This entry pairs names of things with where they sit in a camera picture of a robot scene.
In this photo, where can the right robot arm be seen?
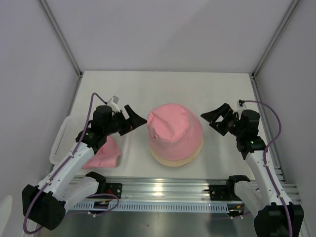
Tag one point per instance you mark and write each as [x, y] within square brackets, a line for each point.
[274, 213]

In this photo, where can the aluminium mounting rail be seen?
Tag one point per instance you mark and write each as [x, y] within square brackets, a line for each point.
[165, 190]

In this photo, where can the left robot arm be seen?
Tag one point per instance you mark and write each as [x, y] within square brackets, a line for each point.
[48, 202]

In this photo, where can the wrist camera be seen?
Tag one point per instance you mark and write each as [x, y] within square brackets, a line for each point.
[241, 106]
[113, 103]

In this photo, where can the aluminium frame post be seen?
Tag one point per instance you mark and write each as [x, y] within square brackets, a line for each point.
[59, 35]
[276, 36]

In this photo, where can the left aluminium frame post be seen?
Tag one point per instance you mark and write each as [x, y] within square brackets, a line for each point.
[59, 35]

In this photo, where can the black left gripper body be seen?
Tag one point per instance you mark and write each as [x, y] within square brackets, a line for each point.
[120, 123]

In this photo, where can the right aluminium frame post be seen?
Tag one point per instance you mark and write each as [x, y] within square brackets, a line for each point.
[276, 36]

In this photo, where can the white plastic basket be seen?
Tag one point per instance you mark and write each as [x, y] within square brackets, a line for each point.
[67, 134]

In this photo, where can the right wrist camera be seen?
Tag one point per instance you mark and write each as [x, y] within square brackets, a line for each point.
[241, 106]

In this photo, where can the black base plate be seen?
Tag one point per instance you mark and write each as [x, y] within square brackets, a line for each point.
[111, 188]
[220, 193]

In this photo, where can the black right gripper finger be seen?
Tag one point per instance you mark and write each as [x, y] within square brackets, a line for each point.
[213, 116]
[220, 127]

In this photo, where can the white slotted cable duct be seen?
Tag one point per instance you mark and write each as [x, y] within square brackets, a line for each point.
[134, 206]

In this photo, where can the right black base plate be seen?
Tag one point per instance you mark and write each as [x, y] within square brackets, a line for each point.
[220, 193]

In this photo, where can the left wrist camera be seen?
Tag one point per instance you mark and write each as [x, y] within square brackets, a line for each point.
[113, 103]

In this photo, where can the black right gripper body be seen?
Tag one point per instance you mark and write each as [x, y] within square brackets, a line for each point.
[230, 120]

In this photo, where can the pink bucket hat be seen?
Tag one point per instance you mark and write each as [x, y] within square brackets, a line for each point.
[174, 132]
[106, 157]

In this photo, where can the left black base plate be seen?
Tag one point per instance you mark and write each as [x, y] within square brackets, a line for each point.
[111, 188]

